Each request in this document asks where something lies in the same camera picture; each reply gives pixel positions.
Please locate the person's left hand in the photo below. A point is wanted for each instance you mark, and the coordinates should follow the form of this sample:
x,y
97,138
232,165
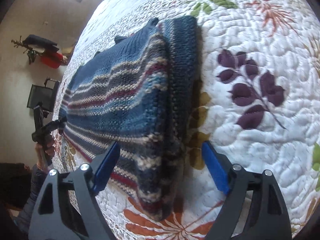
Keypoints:
x,y
45,153

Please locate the striped knit sweater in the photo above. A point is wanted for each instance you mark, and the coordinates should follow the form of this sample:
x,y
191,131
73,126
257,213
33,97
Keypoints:
x,y
138,94

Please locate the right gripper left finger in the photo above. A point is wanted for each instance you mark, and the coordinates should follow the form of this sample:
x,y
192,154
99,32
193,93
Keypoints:
x,y
66,207

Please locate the black folding chair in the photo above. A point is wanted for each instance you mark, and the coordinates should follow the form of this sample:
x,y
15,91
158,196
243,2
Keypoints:
x,y
43,95

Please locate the black item on shelf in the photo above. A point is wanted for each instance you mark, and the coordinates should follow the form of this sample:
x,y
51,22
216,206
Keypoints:
x,y
40,42

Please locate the person's left forearm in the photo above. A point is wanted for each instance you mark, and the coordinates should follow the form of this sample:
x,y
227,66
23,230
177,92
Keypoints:
x,y
23,219

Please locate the red box on shelf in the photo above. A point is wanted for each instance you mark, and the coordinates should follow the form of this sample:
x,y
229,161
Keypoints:
x,y
53,60

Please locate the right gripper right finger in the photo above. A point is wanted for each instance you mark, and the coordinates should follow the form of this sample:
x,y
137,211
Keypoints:
x,y
267,218

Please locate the floral white quilt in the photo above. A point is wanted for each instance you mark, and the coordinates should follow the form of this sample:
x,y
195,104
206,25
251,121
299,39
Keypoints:
x,y
257,101

